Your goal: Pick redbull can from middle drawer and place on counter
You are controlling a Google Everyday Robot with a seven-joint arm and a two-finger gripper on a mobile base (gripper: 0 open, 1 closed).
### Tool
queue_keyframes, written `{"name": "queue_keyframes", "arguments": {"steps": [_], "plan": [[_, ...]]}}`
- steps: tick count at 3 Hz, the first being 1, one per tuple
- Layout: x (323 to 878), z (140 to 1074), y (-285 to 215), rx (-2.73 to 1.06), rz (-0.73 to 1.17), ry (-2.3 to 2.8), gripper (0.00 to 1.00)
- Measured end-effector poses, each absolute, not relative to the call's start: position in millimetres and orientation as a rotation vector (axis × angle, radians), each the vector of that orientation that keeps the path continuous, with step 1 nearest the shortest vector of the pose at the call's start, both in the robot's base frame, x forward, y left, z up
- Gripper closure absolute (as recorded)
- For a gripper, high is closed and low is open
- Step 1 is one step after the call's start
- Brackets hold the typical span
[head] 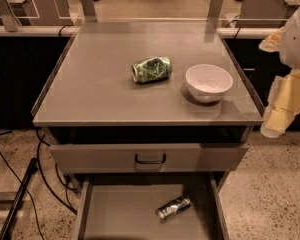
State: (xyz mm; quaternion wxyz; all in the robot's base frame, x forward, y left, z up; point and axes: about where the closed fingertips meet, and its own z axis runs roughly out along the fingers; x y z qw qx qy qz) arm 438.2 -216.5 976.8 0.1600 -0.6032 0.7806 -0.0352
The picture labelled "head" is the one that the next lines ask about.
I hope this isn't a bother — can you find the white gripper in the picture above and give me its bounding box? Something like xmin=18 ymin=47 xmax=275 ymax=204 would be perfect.
xmin=259 ymin=6 xmax=300 ymax=138

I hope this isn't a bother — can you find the silver blue redbull can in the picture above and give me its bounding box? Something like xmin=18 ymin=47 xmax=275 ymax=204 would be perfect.
xmin=155 ymin=196 xmax=191 ymax=223

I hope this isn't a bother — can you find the grey top drawer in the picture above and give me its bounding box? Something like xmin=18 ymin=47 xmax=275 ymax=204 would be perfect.
xmin=49 ymin=143 xmax=248 ymax=174

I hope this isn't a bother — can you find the crushed green soda can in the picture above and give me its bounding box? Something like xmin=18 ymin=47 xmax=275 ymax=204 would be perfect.
xmin=131 ymin=57 xmax=173 ymax=84

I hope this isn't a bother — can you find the grey metal drawer cabinet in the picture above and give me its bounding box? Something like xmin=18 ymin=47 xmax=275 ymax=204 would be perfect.
xmin=30 ymin=20 xmax=266 ymax=240

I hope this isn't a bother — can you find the grey open middle drawer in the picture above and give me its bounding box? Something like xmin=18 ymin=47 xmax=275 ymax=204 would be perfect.
xmin=71 ymin=173 xmax=230 ymax=240

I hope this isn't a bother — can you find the grey background desk right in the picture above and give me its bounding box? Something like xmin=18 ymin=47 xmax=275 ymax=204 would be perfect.
xmin=236 ymin=0 xmax=300 ymax=28

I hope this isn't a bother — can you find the grey background desk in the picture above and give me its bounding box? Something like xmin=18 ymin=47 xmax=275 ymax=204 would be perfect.
xmin=7 ymin=0 xmax=72 ymax=26
xmin=236 ymin=0 xmax=300 ymax=28

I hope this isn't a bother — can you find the white ceramic bowl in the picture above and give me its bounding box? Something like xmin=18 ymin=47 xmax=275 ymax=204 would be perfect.
xmin=185 ymin=64 xmax=233 ymax=103

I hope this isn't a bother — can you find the grey background desk left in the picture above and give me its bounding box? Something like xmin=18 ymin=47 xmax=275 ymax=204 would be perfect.
xmin=7 ymin=0 xmax=72 ymax=26

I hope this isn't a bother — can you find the clear acrylic barrier panel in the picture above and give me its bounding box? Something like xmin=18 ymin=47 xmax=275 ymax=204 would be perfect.
xmin=0 ymin=0 xmax=300 ymax=27

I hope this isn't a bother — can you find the black bar on floor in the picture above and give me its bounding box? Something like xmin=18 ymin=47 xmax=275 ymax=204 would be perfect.
xmin=0 ymin=158 xmax=37 ymax=240

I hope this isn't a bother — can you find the grey metal post right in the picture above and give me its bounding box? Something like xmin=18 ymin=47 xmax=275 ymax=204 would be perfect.
xmin=207 ymin=0 xmax=224 ymax=28

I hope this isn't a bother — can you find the grey metal post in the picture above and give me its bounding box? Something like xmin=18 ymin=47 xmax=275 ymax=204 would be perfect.
xmin=207 ymin=0 xmax=224 ymax=28
xmin=0 ymin=0 xmax=20 ymax=32
xmin=80 ymin=0 xmax=97 ymax=23

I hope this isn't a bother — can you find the black drawer handle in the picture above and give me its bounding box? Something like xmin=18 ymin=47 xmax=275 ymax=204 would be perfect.
xmin=134 ymin=154 xmax=166 ymax=165

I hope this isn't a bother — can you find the black floor cable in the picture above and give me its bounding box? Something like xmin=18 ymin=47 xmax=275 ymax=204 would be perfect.
xmin=35 ymin=129 xmax=79 ymax=216

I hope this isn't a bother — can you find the grey metal post far left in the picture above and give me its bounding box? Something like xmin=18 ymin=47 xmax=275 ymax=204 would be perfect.
xmin=0 ymin=0 xmax=20 ymax=32

